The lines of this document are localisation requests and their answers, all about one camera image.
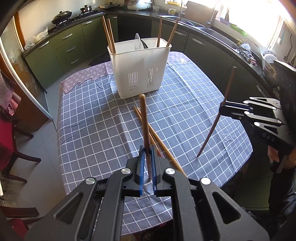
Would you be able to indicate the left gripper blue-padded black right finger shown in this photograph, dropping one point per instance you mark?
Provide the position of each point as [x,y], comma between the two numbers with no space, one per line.
[158,166]

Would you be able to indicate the white rice cooker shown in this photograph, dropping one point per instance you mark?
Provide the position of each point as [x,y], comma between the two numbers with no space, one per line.
[137,5]

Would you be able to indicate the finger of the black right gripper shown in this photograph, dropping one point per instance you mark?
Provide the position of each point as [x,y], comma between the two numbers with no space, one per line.
[233,109]

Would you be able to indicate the person's right hand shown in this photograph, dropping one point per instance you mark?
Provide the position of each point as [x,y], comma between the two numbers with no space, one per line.
[273,155]

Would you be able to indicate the steel kitchen faucet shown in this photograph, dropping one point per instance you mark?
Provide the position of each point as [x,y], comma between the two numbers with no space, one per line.
[212,17]

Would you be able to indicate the white plastic bag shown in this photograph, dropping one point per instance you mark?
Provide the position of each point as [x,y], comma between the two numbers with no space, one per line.
[36,38]

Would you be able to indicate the wooden cutting board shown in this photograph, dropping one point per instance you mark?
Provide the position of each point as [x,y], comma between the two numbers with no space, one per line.
[197,12]

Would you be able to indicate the green lower cabinets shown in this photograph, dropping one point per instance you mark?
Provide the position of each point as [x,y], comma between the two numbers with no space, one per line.
[65,50]

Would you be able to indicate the black frying pan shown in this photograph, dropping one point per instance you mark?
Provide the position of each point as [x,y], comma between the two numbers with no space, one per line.
[110,6]

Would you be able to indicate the crumpled dish rag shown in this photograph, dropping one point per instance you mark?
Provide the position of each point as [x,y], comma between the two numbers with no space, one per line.
[245,50]

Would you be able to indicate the gas stove top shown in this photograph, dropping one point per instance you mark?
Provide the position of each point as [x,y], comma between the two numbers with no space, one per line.
[60,23]

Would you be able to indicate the steel double sink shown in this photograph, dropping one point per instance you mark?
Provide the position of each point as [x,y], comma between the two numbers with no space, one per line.
[189,33]

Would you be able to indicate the red checked apron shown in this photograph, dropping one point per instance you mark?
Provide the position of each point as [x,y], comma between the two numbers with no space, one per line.
[9,99]

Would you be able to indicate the small black pot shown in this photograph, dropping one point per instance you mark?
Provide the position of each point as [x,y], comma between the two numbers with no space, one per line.
[86,9]

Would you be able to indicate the white plastic utensil holder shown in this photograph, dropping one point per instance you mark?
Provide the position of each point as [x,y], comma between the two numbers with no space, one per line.
[139,65]

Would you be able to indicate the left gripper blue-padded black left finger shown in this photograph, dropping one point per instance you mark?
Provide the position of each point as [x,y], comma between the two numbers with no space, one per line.
[134,185]

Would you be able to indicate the black wok with lid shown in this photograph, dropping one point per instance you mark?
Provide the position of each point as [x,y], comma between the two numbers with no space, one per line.
[61,17]

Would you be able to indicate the red wooden chair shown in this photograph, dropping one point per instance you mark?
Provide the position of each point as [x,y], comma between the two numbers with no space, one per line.
[9,152]

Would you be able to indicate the blue checked tablecloth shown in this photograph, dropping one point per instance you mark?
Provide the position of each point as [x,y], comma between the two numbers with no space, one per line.
[98,131]

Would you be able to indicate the white dish rack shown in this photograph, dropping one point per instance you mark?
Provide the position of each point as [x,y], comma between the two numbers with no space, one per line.
[268,68]

